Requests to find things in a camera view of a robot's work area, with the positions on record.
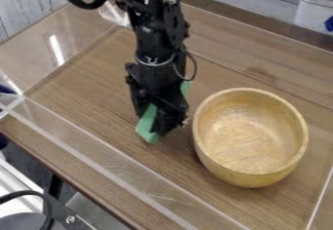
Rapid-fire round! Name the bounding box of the brown wooden bowl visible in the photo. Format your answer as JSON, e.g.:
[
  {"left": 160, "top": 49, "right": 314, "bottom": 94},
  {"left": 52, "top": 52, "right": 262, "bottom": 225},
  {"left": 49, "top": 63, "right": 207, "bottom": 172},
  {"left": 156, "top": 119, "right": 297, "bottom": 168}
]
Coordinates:
[{"left": 192, "top": 88, "right": 309, "bottom": 188}]

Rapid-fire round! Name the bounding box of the clear acrylic barrier wall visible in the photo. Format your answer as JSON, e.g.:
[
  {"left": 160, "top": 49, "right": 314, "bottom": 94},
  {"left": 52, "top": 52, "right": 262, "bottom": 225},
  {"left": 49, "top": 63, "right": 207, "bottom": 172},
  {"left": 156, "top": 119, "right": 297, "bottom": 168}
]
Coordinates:
[{"left": 0, "top": 0, "right": 333, "bottom": 230}]

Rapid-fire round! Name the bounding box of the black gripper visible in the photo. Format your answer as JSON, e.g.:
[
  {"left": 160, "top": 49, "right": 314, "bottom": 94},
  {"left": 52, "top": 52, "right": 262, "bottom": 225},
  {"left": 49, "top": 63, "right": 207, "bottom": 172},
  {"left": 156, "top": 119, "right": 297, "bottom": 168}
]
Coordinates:
[{"left": 124, "top": 57, "right": 188, "bottom": 136}]

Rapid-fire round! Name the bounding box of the green rectangular block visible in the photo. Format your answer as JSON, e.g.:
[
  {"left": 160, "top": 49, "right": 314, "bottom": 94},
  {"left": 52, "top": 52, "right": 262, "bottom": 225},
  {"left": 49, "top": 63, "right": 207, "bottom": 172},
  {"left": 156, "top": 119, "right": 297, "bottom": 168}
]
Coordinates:
[{"left": 131, "top": 81, "right": 191, "bottom": 143}]

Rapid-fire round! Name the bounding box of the blue object at left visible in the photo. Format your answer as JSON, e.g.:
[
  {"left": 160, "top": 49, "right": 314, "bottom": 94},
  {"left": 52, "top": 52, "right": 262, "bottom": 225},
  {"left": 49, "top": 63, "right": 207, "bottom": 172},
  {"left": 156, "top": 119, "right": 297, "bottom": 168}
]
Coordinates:
[{"left": 0, "top": 84, "right": 16, "bottom": 94}]

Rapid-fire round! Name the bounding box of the black cable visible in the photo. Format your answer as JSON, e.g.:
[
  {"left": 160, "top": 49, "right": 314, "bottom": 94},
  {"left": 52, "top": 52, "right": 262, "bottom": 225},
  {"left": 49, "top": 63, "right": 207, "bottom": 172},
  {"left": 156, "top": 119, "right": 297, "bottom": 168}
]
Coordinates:
[{"left": 0, "top": 190, "right": 56, "bottom": 230}]

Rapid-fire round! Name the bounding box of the black table leg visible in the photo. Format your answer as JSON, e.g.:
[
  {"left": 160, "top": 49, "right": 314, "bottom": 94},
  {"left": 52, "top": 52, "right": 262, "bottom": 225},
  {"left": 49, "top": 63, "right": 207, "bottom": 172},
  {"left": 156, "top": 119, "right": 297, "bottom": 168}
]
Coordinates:
[{"left": 46, "top": 174, "right": 64, "bottom": 199}]

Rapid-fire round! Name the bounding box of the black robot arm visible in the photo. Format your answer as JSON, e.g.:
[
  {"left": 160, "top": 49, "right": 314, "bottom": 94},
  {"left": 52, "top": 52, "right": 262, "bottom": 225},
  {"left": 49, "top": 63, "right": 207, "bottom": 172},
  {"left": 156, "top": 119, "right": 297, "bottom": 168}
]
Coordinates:
[{"left": 68, "top": 0, "right": 195, "bottom": 136}]

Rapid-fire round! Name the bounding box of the white container at right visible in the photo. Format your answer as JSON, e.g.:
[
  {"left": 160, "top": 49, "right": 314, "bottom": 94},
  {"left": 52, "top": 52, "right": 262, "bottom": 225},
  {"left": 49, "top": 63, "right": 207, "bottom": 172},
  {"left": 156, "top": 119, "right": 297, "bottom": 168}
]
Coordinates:
[{"left": 294, "top": 0, "right": 333, "bottom": 36}]

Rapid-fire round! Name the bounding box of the clear acrylic corner bracket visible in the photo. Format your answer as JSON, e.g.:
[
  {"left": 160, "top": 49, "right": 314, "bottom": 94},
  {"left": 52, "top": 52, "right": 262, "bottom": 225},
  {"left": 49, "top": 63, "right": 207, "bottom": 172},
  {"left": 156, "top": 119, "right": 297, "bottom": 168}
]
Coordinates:
[{"left": 99, "top": 1, "right": 129, "bottom": 27}]

